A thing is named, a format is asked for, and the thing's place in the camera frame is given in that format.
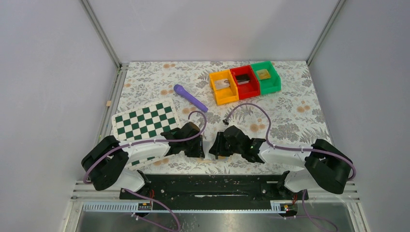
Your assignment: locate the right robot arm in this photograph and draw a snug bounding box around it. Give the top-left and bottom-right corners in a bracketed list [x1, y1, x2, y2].
[208, 126, 355, 194]

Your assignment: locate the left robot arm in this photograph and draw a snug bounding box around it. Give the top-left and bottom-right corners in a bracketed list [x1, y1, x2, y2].
[81, 122, 204, 191]

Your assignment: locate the silver card in yellow bin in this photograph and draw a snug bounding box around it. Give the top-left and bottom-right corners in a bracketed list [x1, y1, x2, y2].
[214, 78, 230, 90]

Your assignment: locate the black card in red bin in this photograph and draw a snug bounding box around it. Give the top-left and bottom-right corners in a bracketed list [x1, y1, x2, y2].
[235, 74, 250, 85]

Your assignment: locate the gold card in green bin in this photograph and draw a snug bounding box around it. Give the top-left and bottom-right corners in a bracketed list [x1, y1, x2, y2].
[256, 69, 271, 80]

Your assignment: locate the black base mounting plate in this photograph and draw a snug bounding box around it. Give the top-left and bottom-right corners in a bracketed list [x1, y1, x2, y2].
[137, 174, 308, 207]

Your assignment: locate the yellow plastic bin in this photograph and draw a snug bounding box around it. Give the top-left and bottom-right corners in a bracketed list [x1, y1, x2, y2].
[209, 70, 239, 105]

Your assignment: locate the green white chessboard mat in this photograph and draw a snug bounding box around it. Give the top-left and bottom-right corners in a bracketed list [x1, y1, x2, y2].
[111, 98, 181, 170]

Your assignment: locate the red plastic bin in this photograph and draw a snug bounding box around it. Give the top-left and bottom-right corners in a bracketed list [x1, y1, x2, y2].
[230, 65, 261, 100]

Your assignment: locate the purple toy microphone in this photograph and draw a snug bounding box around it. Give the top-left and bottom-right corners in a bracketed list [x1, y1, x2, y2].
[174, 84, 208, 113]

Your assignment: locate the floral patterned table mat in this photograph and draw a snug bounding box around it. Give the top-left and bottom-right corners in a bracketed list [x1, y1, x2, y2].
[100, 61, 341, 175]

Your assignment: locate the green plastic bin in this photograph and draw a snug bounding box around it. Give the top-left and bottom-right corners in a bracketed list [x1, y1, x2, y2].
[251, 61, 281, 95]

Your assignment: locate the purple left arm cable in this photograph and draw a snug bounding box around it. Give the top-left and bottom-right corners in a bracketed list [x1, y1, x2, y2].
[83, 110, 208, 232]

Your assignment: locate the white slotted cable duct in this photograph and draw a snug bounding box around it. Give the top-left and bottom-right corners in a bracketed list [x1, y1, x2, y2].
[82, 201, 289, 214]

